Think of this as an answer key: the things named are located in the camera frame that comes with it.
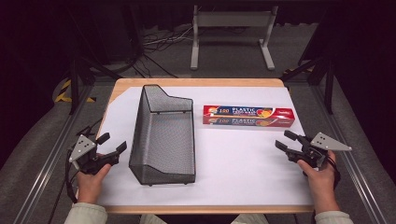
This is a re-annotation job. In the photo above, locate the black wire mesh basket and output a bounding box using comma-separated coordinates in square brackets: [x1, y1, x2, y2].
[128, 84, 197, 188]

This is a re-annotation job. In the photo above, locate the person's right hand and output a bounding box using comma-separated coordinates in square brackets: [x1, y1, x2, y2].
[296, 150, 341, 215]

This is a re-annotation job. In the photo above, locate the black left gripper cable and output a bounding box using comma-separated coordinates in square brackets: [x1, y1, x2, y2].
[46, 118, 106, 224]

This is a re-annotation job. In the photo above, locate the yellow black hazard tape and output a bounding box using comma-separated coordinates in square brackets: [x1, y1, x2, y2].
[54, 78, 96, 104]

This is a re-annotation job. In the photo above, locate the white metal stand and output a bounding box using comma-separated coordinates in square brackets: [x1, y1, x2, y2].
[190, 4, 279, 71]

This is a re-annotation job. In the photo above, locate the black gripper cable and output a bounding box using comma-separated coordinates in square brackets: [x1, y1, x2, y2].
[46, 118, 106, 224]
[311, 154, 342, 224]

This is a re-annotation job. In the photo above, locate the red plastic wrap box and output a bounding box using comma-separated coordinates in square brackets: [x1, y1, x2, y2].
[202, 105, 296, 129]

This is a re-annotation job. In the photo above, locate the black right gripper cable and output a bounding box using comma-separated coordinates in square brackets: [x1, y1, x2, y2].
[311, 154, 342, 224]

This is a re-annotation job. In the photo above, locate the black tripod stand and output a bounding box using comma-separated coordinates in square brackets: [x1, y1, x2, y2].
[280, 55, 337, 116]
[66, 46, 123, 116]

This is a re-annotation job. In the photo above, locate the person's left hand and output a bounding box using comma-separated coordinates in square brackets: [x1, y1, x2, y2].
[76, 153, 112, 205]

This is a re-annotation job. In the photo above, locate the white table sheet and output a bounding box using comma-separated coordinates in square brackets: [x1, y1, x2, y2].
[96, 86, 314, 207]

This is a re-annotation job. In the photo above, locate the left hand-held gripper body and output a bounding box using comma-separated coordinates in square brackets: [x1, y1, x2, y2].
[68, 133, 120, 175]

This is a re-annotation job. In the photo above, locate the aluminium rail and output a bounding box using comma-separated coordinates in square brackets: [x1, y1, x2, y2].
[310, 83, 391, 224]
[13, 83, 95, 224]

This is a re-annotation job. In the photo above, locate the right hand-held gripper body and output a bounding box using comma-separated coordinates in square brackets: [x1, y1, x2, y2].
[286, 132, 353, 171]

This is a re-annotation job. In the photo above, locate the bundle of floor cables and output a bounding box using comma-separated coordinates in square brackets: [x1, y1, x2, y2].
[136, 24, 195, 78]

